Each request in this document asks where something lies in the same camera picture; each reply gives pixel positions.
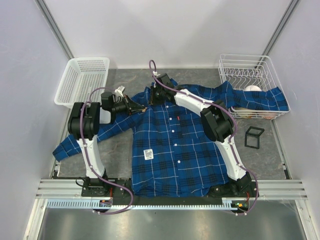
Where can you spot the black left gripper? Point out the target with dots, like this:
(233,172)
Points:
(130,104)

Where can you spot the blue plaid shirt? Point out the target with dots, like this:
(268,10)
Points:
(171,155)

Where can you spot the white ceramic bowl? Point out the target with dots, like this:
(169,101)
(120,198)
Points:
(252,88)

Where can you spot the black brooch display box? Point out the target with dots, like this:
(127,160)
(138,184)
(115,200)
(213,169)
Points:
(253,133)

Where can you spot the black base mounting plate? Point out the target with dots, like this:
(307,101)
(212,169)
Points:
(120,191)

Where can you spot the pink patterned bowl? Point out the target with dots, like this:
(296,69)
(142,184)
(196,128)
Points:
(269,115)

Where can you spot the white perforated plastic basket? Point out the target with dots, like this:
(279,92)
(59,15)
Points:
(81,76)

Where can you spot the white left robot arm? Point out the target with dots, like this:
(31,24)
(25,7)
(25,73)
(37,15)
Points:
(84,124)

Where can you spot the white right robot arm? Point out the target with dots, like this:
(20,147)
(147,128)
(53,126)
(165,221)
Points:
(218,126)

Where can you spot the white wire dish rack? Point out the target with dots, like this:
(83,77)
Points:
(254,73)

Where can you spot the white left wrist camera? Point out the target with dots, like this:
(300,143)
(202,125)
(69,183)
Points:
(119,92)

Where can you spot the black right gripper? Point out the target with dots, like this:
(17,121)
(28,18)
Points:
(153,101)

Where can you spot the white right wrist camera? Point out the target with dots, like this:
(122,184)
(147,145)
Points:
(156,74)

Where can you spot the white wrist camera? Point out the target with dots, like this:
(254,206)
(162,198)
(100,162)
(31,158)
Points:
(119,92)
(156,74)

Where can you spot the beige ceramic bowl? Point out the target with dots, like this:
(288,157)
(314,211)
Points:
(243,112)

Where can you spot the white slotted cable duct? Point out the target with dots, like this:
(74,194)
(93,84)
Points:
(141,203)

